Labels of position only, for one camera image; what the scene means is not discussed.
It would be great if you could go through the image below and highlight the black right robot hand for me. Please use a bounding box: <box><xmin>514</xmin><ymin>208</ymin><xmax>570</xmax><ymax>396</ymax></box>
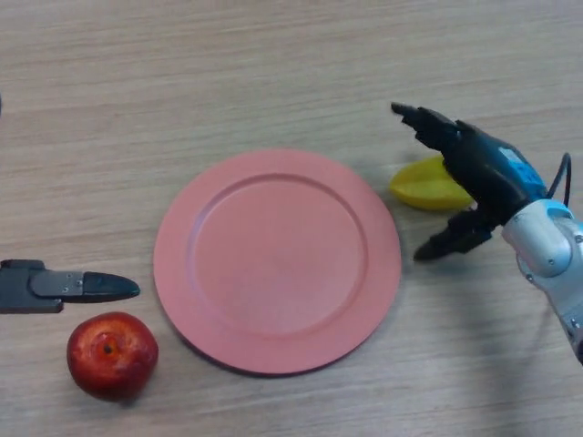
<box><xmin>390</xmin><ymin>102</ymin><xmax>550</xmax><ymax>263</ymax></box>

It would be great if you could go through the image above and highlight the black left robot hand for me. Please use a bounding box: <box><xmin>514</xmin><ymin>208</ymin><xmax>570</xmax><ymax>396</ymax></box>
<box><xmin>0</xmin><ymin>93</ymin><xmax>141</xmax><ymax>315</ymax></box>

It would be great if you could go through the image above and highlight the yellow starfruit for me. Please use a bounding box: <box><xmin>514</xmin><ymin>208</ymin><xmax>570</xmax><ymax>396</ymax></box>
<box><xmin>389</xmin><ymin>155</ymin><xmax>475</xmax><ymax>211</ymax></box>

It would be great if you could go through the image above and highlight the round pink plate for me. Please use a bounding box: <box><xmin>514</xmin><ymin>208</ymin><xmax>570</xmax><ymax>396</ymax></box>
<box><xmin>153</xmin><ymin>148</ymin><xmax>403</xmax><ymax>377</ymax></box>

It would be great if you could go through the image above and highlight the red apple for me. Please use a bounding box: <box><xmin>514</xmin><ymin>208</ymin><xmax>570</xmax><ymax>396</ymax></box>
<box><xmin>66</xmin><ymin>311</ymin><xmax>160</xmax><ymax>402</ymax></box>

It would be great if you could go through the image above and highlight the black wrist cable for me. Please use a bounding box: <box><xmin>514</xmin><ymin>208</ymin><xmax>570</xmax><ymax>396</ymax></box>
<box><xmin>545</xmin><ymin>152</ymin><xmax>573</xmax><ymax>207</ymax></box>

